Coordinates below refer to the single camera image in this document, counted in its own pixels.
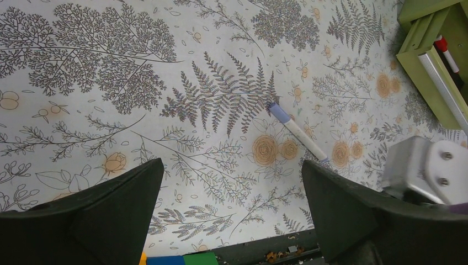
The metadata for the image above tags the olive green drawer box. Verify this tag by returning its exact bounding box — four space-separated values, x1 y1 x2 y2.
397 1 467 133

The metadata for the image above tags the red white marker pen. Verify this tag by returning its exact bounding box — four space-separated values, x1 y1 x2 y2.
434 34 460 73

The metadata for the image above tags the yellow blue green toy block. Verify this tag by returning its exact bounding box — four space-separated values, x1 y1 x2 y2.
140 252 219 265

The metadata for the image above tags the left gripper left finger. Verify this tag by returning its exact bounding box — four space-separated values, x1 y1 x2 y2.
1 158 164 264

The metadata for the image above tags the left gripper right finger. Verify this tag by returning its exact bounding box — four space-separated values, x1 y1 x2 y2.
302 160 467 264

